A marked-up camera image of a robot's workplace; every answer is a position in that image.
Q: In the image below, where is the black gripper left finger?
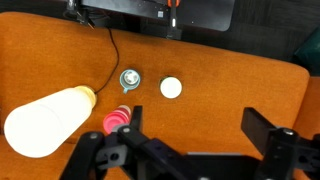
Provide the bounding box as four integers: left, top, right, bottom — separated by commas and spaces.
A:
117, 106, 143, 133

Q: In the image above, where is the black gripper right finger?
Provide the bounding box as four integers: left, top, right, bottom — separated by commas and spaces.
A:
241, 107, 297, 156

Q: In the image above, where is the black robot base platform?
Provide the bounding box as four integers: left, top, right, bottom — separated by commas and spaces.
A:
66, 0, 236, 39

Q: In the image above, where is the jar with pale green lid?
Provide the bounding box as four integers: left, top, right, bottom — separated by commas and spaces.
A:
160, 76, 182, 99

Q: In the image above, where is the orange fabric sofa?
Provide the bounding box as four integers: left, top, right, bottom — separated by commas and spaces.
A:
0, 12, 320, 180

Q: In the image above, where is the white table lamp wooden base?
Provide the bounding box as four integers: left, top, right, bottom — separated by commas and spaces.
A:
4, 86, 97, 158

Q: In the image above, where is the black lamp power cable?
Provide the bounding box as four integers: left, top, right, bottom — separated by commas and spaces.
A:
94, 27, 120, 94

